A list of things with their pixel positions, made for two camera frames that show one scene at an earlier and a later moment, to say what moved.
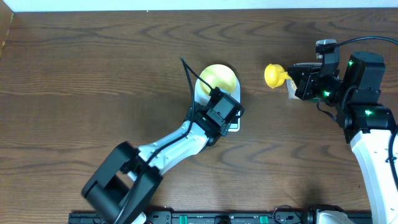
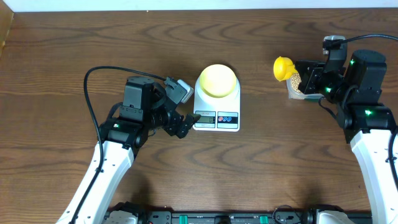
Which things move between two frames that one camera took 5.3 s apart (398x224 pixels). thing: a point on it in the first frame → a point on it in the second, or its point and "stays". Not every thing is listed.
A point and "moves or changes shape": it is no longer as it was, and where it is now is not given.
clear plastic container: (291, 89) stays
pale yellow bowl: (219, 75) stays
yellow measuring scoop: (275, 75) moves or changes shape
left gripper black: (226, 127) → (173, 127)
